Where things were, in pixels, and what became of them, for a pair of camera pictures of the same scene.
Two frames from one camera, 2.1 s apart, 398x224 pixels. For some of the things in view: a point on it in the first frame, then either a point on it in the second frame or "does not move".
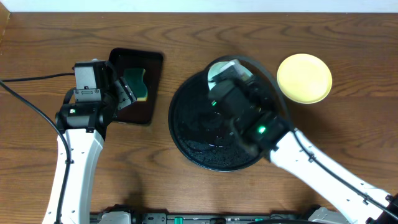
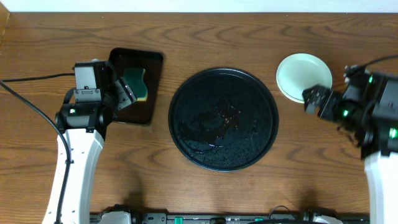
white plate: (217, 66) -> (298, 71)
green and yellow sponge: (135, 77) does not move
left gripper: (121, 91) does not move
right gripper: (264, 100) -> (333, 99)
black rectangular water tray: (139, 112) does not move
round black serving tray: (202, 137) does not move
